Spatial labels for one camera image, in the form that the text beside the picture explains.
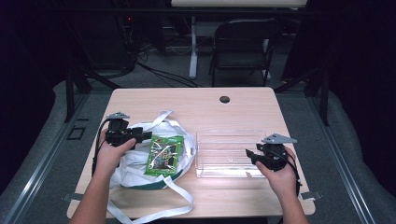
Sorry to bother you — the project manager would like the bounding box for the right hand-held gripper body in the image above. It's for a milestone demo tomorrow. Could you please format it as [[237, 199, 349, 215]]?
[[256, 133, 298, 172]]

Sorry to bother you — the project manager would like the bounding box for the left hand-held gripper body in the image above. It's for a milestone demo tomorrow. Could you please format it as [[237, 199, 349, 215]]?
[[106, 111, 138, 147]]

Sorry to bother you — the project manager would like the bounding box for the person's right hand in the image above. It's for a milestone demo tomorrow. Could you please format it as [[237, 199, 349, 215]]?
[[255, 146, 299, 200]]

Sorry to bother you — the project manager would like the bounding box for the person's left hand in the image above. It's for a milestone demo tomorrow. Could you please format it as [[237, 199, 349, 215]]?
[[92, 137, 137, 180]]

